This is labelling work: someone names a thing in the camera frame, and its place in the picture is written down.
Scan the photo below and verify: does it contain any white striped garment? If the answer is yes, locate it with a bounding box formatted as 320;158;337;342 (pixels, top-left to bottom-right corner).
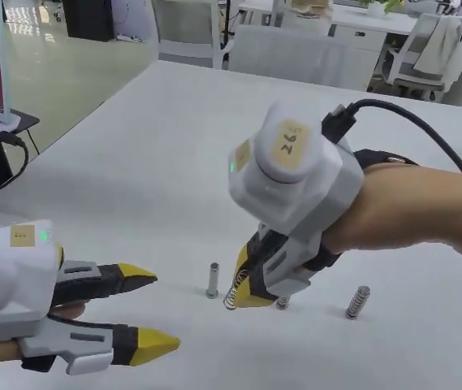
412;15;462;89

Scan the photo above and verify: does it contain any black laptop cable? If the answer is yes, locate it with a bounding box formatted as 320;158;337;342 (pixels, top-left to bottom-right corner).
0;130;31;206

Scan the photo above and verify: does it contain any person's right hand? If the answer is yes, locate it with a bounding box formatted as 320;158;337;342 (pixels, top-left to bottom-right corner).
302;148;403;274

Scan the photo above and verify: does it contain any person's left hand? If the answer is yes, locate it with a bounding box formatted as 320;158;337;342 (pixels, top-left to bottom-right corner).
46;302;88;324

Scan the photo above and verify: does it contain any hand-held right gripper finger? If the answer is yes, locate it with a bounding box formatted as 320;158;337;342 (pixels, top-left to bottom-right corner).
234;222;273;283
233;229;324;310

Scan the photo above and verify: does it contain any small black side table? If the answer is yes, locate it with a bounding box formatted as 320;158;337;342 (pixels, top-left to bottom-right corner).
0;107;41;193

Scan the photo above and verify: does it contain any person's right forearm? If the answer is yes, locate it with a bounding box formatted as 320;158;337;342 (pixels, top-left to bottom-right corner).
399;162;462;282

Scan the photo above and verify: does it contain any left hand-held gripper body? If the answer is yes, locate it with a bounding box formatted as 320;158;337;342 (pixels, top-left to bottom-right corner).
0;219;65;339

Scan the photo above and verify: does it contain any grey office chair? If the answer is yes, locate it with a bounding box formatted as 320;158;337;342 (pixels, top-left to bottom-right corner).
381;11;462;103

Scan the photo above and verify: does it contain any white office desk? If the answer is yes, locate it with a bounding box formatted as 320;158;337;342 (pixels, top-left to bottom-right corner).
237;0;462;107

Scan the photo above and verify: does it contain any silver metal pin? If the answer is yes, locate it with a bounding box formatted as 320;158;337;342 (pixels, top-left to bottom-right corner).
344;284;372;321
205;262;222;300

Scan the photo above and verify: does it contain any black cabinet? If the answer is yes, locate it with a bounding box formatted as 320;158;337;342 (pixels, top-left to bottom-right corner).
61;0;116;41

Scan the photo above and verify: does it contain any green plant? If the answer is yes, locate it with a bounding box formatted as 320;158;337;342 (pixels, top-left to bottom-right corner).
358;0;404;18

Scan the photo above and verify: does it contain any white office chair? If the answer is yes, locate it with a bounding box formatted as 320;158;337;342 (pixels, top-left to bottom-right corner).
150;0;235;70

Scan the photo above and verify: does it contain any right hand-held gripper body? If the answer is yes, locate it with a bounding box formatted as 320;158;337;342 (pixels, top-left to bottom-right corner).
227;98;365;241

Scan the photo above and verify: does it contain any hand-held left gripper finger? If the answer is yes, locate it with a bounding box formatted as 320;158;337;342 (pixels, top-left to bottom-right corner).
16;314;182;377
50;259;158;309

